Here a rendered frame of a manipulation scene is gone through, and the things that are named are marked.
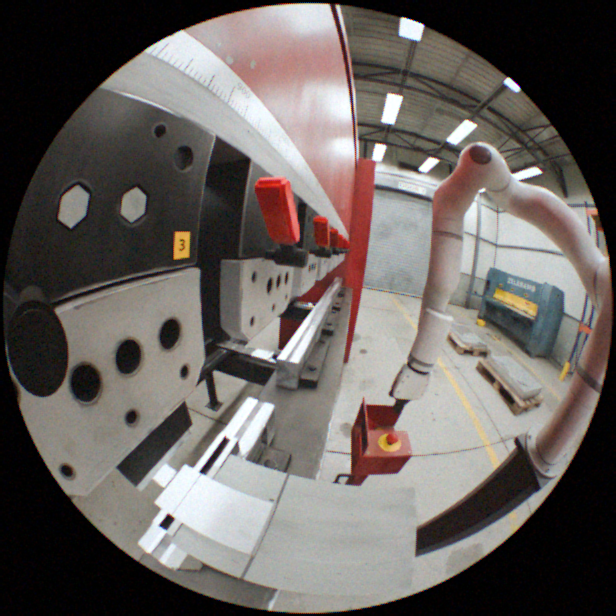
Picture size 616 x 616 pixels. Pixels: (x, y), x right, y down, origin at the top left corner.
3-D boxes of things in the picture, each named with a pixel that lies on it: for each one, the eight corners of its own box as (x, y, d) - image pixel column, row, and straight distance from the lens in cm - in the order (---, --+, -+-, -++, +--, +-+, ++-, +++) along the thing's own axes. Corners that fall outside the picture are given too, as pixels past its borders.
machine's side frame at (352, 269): (347, 363, 254) (376, 160, 243) (278, 349, 264) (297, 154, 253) (348, 353, 276) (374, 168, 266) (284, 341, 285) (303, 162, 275)
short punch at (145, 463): (147, 497, 22) (88, 432, 15) (133, 485, 24) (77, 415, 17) (198, 437, 25) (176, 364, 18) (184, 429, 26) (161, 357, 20)
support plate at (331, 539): (406, 588, 32) (411, 587, 31) (173, 543, 30) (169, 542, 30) (411, 489, 35) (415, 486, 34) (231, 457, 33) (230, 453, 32)
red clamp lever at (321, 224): (331, 215, 34) (332, 253, 41) (305, 213, 35) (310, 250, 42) (329, 222, 33) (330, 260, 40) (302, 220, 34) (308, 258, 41)
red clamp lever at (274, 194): (295, 171, 15) (309, 257, 21) (242, 174, 17) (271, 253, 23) (288, 185, 14) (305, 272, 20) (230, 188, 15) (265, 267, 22)
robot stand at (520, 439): (403, 539, 143) (546, 423, 72) (402, 561, 142) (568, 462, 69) (373, 542, 136) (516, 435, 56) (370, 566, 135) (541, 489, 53)
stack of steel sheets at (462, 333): (486, 348, 424) (487, 345, 423) (462, 344, 387) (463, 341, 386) (465, 328, 501) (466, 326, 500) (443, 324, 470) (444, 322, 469)
